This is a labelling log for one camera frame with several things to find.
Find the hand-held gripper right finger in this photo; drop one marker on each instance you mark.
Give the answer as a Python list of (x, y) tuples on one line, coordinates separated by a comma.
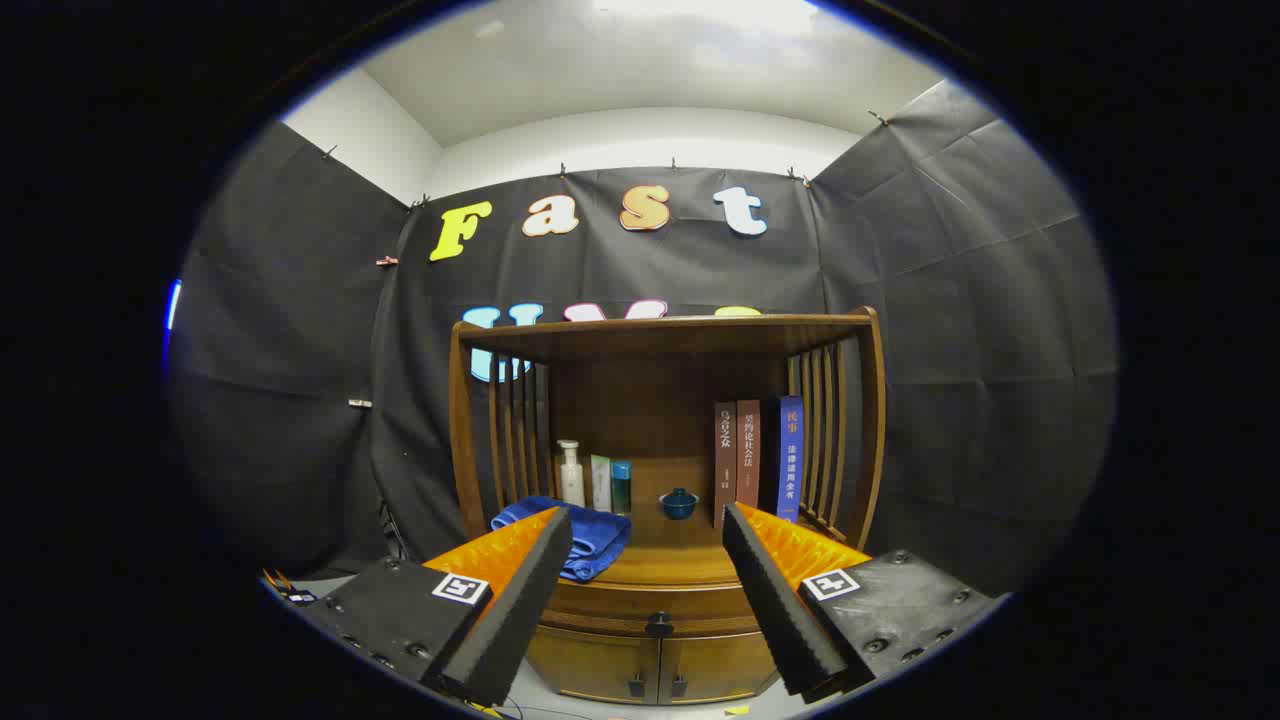
[(770, 600)]

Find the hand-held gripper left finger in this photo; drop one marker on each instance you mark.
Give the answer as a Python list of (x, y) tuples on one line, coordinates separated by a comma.
[(520, 600)]

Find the wooden drawer with black knob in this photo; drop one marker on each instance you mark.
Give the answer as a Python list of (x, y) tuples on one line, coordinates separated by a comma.
[(620, 605)]

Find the wooden cabinet door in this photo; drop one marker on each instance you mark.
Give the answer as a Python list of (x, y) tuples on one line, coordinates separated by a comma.
[(720, 665), (590, 665)]

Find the wooden countertop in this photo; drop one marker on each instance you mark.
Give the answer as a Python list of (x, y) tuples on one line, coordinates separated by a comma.
[(670, 565)]

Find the wooden cabinet with shelf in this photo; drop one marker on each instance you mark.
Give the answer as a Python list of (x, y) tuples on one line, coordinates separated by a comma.
[(650, 400)]

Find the folded blue towel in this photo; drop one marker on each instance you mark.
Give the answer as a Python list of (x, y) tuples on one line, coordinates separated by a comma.
[(600, 535)]

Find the white pump bottle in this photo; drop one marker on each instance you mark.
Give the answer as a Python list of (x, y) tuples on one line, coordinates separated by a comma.
[(571, 480)]

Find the blue lidded bowl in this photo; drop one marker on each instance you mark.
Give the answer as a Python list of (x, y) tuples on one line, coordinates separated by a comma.
[(679, 505)]

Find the white and green box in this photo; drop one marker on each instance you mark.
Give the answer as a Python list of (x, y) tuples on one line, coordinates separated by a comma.
[(600, 485)]

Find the blue book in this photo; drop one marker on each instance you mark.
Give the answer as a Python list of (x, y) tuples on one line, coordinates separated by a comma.
[(790, 460)]

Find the dark brown book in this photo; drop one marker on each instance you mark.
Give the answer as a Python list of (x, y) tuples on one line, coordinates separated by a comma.
[(725, 460)]

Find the teal bottle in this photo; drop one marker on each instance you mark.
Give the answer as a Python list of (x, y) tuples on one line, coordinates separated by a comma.
[(621, 490)]

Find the reddish brown book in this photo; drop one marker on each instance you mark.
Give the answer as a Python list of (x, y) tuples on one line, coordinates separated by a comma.
[(748, 450)]

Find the black backdrop cloth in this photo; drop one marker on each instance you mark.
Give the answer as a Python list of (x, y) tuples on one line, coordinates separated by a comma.
[(950, 350)]

